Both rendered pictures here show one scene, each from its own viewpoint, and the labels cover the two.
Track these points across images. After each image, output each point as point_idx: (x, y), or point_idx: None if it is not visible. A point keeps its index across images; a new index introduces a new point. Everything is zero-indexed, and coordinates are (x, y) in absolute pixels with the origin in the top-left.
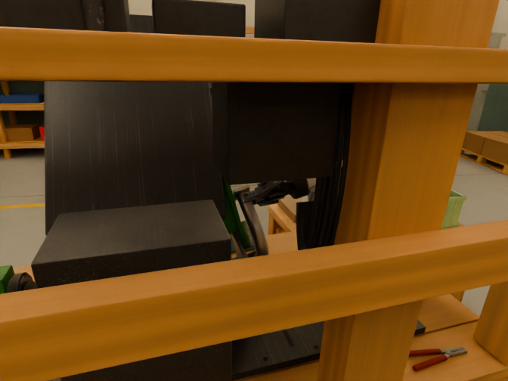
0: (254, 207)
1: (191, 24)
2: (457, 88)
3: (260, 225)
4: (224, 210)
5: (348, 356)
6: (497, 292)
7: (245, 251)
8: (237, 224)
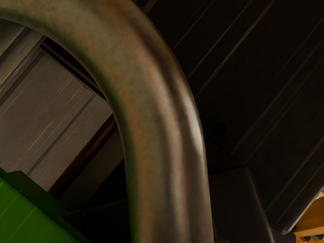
0: (183, 216)
1: None
2: None
3: (176, 78)
4: (256, 190)
5: None
6: None
7: (13, 42)
8: (34, 195)
